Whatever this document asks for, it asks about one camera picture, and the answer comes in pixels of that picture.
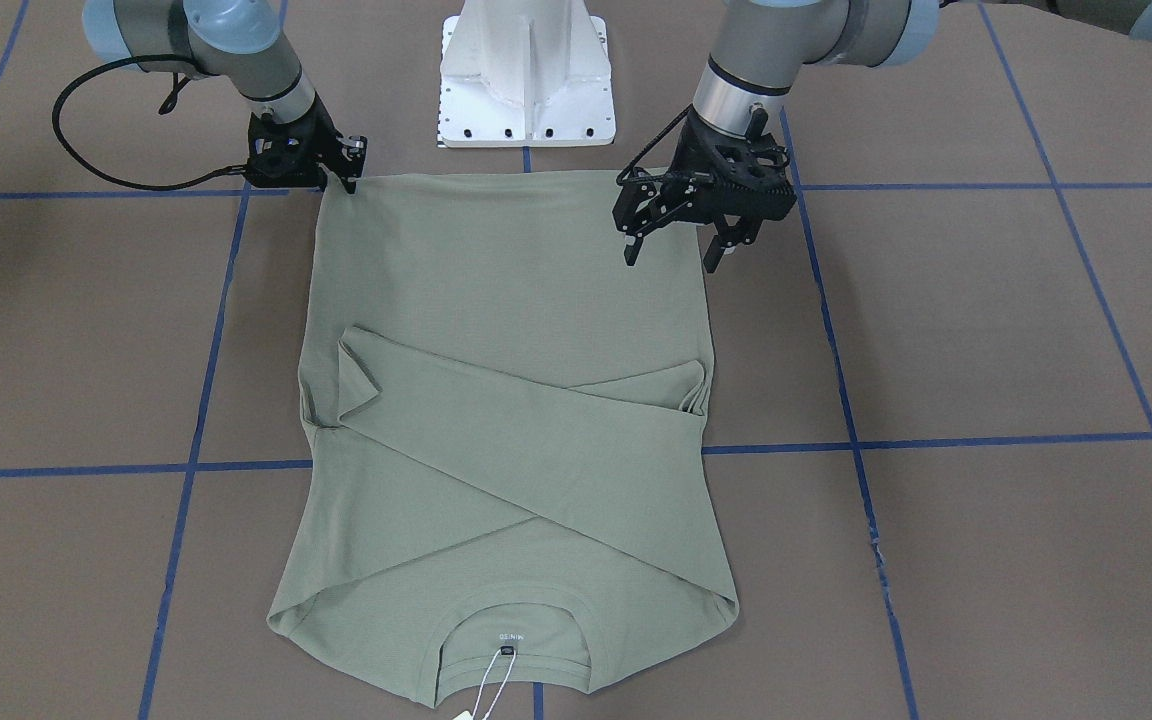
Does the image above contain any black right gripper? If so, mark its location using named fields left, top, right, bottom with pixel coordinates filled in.
left=244, top=108, right=369, bottom=195

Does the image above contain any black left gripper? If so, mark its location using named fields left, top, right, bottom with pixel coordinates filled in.
left=612, top=109, right=797, bottom=274

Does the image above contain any olive green long-sleeve shirt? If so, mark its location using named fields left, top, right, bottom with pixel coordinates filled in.
left=268, top=170, right=740, bottom=707

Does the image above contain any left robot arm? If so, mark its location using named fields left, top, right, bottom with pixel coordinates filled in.
left=612, top=1, right=946, bottom=272

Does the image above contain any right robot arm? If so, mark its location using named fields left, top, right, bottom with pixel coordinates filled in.
left=51, top=1, right=367, bottom=194

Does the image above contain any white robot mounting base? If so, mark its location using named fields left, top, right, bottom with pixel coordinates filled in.
left=435, top=1, right=617, bottom=149

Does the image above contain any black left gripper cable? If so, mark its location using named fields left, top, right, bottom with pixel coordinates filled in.
left=616, top=103, right=695, bottom=191

